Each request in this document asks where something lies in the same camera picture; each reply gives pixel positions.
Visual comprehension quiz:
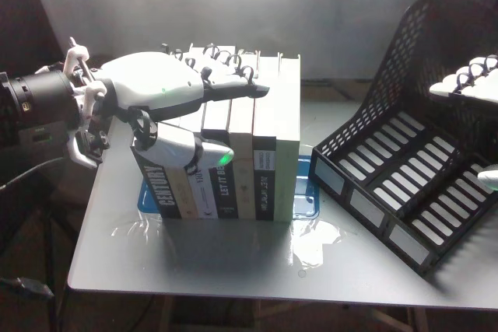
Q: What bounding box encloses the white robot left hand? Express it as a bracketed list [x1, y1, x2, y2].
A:
[93, 42, 272, 176]

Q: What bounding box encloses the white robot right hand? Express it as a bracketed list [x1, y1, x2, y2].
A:
[429, 54, 498, 193]

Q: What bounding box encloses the tan kraft cover book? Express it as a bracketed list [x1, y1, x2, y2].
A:
[228, 48, 261, 221]

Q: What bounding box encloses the black Century book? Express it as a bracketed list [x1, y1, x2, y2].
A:
[130, 121, 183, 220]

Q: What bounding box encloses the beige spine book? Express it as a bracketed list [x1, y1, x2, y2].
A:
[165, 114, 200, 220]

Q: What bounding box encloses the black mesh file rack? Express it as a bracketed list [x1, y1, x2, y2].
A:
[309, 0, 498, 278]

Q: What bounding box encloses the white Fashionpedia book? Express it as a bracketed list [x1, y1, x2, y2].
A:
[182, 43, 219, 220]

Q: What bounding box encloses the black Let It Be book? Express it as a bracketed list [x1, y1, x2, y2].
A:
[200, 44, 239, 220]

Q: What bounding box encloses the white cloth backdrop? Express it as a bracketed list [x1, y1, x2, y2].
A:
[25, 0, 498, 80]

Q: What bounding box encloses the pale green book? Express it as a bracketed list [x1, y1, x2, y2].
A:
[272, 53, 303, 225]

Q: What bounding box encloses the black book with white label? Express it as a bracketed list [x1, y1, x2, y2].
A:
[251, 51, 282, 222]

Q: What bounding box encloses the blue plastic bookend tray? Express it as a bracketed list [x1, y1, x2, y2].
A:
[137, 155, 322, 221]

